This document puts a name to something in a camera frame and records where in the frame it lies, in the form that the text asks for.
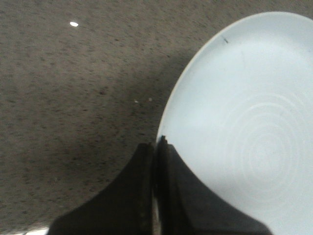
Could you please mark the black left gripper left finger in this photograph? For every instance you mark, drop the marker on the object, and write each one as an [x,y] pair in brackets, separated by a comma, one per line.
[124,207]

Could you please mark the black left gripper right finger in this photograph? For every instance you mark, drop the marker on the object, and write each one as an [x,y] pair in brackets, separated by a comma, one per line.
[188,207]

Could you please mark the light blue round plate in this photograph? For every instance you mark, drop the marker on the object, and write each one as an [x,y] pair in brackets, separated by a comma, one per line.
[241,118]

